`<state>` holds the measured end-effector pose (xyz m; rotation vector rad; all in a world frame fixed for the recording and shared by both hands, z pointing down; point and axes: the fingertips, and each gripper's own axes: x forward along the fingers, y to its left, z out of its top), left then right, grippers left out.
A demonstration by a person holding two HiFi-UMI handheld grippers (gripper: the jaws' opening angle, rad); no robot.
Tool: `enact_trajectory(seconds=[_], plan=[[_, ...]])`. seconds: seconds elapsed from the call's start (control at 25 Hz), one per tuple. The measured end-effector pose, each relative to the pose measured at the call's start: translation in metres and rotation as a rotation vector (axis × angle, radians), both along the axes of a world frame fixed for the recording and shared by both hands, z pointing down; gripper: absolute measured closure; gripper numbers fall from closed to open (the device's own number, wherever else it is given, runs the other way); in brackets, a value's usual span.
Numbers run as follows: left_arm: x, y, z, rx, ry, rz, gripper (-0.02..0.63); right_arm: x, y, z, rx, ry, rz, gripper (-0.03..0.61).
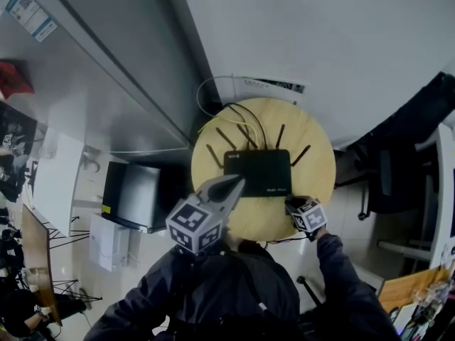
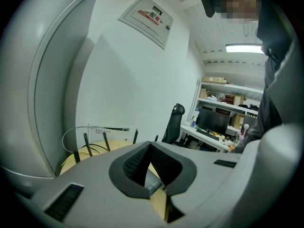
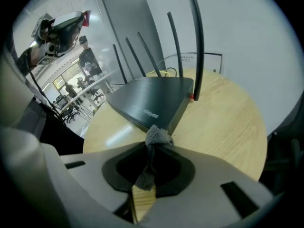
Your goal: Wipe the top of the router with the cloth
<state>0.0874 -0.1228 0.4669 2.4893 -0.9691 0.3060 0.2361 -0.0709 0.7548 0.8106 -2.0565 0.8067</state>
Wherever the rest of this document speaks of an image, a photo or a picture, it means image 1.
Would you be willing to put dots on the black router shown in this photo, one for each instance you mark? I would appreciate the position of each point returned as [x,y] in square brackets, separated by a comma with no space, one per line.
[264,170]

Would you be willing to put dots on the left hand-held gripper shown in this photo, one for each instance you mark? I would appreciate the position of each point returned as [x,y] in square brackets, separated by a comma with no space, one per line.
[195,226]

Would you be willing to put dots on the person's dark jacket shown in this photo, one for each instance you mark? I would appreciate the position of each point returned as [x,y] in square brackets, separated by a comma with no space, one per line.
[231,297]

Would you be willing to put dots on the white floor device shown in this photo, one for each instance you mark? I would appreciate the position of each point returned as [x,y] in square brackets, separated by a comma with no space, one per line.
[103,240]

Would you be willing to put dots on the red paper sheet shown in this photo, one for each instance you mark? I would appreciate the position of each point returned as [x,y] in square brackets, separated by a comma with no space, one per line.
[12,80]

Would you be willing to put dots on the cluttered wooden desk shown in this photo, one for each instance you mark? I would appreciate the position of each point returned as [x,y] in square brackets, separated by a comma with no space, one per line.
[398,290]

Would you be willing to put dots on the black office chair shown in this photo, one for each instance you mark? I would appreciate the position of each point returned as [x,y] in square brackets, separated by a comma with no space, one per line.
[398,162]

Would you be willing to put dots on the black box on shelf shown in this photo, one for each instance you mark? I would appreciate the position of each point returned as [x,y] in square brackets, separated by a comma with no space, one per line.
[135,194]

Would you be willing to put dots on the blue white label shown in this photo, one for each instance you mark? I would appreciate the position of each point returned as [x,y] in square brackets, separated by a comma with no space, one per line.
[30,13]

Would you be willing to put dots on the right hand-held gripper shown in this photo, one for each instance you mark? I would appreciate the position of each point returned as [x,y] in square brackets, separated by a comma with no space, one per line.
[311,217]

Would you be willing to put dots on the person's left forearm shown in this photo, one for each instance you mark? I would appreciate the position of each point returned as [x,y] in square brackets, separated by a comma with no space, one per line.
[167,279]

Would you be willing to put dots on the plain white desk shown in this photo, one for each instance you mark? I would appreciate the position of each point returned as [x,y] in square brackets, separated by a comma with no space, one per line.
[57,176]

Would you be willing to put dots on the white desk with monitor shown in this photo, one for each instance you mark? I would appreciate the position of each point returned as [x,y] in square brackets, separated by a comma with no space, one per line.
[442,176]

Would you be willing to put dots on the grey refrigerator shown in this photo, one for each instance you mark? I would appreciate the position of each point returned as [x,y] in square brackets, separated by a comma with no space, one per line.
[106,66]

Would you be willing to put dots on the person's right forearm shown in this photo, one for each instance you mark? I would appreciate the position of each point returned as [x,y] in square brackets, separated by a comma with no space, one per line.
[334,261]

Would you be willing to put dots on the round wooden table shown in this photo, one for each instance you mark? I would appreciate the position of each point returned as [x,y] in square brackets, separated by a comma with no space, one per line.
[256,222]

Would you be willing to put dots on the white wall network box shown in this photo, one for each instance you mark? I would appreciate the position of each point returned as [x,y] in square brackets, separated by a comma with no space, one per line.
[270,87]

